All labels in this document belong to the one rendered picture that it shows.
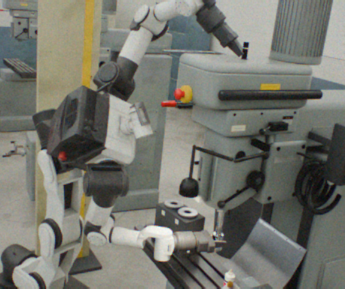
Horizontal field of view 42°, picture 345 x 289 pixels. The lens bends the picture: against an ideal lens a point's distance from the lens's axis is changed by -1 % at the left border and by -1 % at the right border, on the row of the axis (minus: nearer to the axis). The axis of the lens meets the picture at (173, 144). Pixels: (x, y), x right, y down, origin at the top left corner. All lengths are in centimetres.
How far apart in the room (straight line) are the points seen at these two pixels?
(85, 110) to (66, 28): 158
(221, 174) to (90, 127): 50
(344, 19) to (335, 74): 77
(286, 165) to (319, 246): 43
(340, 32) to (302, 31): 520
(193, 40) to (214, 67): 752
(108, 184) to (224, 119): 47
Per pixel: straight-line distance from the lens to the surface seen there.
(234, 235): 390
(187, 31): 890
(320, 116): 187
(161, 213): 215
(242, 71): 153
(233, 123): 157
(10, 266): 250
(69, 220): 208
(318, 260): 209
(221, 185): 169
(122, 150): 169
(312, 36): 176
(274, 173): 178
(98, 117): 166
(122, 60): 184
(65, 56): 319
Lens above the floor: 206
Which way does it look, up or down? 18 degrees down
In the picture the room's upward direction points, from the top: 6 degrees clockwise
